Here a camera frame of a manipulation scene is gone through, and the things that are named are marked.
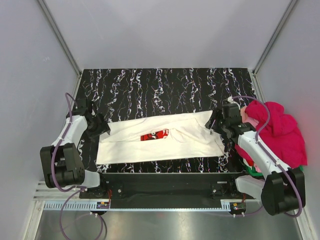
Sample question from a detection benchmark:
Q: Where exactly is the small circuit board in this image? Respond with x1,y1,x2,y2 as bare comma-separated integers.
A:
232,202,246,211
96,201,110,209

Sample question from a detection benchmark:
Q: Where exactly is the corner aluminium post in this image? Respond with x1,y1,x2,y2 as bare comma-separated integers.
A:
252,0,300,76
36,0,82,78

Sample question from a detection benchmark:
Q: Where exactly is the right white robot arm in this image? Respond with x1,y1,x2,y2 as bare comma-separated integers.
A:
206,103,306,218

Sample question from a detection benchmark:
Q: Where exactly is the left small circuit board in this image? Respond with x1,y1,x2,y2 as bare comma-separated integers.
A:
96,201,110,209

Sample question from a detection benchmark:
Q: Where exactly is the right corner aluminium post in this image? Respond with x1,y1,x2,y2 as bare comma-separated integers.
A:
252,0,300,76

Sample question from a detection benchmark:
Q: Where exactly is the green plastic basket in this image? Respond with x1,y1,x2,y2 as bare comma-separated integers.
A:
243,162,306,177

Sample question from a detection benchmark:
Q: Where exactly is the magenta t-shirt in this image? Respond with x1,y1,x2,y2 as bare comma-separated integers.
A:
245,100,308,168

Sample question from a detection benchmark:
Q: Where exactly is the aluminium rail frame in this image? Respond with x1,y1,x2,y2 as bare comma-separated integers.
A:
33,181,253,214

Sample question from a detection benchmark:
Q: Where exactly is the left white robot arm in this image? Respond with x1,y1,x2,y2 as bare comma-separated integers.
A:
40,98,111,198

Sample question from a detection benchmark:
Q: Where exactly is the white Coca-Cola t-shirt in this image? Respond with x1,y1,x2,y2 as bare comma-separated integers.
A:
96,110,225,165

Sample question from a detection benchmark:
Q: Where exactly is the right small circuit board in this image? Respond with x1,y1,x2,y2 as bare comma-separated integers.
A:
232,202,246,211

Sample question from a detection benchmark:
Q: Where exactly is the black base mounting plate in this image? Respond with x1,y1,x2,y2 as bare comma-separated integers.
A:
79,172,244,211

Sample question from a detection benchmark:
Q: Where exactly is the left corner aluminium post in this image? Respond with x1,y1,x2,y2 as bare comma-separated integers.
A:
36,0,82,78

